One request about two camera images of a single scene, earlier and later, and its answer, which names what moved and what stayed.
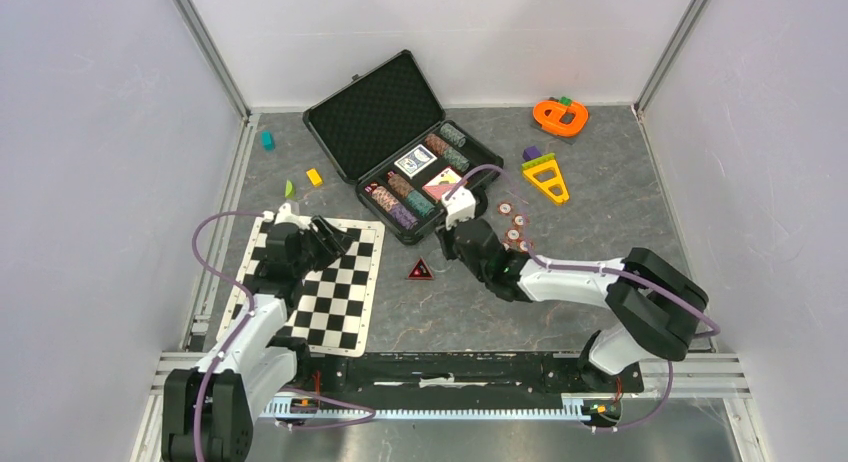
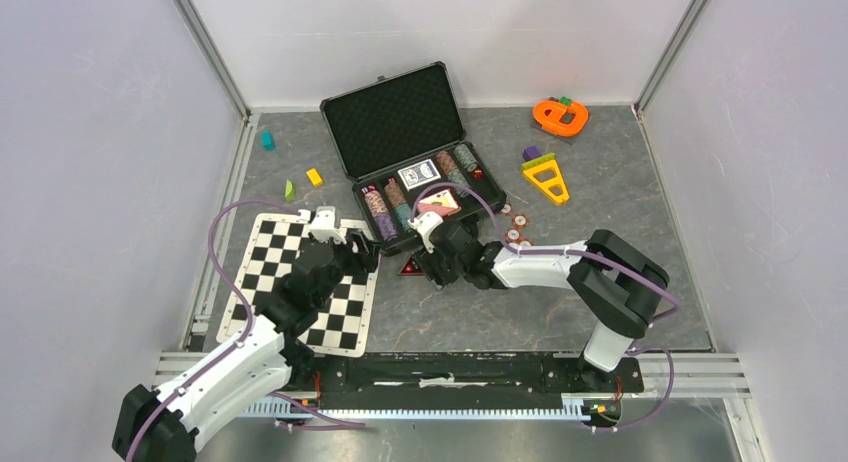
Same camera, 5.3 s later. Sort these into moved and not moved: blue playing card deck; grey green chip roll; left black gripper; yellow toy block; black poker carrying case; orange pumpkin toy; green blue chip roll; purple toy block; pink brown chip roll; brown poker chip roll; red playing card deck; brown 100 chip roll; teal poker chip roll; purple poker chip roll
Moved: grey green chip roll; brown poker chip roll; black poker carrying case; blue playing card deck; teal poker chip roll; brown 100 chip roll; red playing card deck; pink brown chip roll; left black gripper; purple poker chip roll; green blue chip roll
Not moved: orange pumpkin toy; yellow toy block; purple toy block
